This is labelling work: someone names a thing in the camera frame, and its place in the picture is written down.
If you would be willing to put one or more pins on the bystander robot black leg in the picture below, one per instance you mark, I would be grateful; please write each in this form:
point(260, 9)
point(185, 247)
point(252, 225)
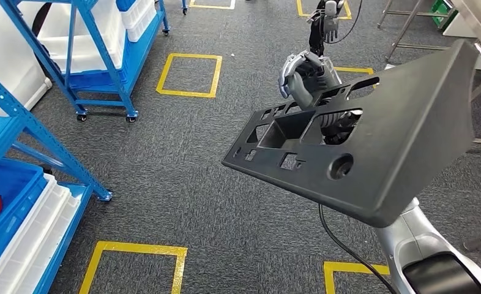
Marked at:
point(316, 36)

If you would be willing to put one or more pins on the blue plastic bin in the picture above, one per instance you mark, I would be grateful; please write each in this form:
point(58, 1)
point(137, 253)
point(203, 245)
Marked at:
point(125, 4)
point(17, 190)

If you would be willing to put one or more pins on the bystander robot grey hand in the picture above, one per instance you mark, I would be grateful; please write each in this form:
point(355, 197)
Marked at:
point(331, 28)

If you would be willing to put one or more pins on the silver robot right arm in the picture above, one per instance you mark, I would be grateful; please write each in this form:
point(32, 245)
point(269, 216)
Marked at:
point(410, 243)

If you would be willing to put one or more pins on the blue wheeled shelf rack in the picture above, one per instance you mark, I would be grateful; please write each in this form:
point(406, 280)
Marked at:
point(98, 81)

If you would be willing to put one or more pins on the black plastic panel part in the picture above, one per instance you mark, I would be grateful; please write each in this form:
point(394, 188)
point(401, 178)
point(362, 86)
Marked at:
point(406, 142)

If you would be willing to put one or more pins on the green plastic crate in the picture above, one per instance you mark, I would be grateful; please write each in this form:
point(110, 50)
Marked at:
point(441, 12)

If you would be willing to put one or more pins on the white cabinet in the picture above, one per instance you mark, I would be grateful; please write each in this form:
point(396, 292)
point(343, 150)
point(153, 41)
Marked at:
point(453, 26)

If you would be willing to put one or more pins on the bystander robot pale arm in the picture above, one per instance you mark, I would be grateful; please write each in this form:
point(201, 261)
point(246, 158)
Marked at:
point(331, 8)

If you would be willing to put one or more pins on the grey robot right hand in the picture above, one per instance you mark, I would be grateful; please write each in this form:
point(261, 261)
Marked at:
point(305, 81)

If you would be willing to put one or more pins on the yellow floor tape square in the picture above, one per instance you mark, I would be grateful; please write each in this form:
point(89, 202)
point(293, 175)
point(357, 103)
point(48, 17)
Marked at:
point(190, 56)
point(143, 248)

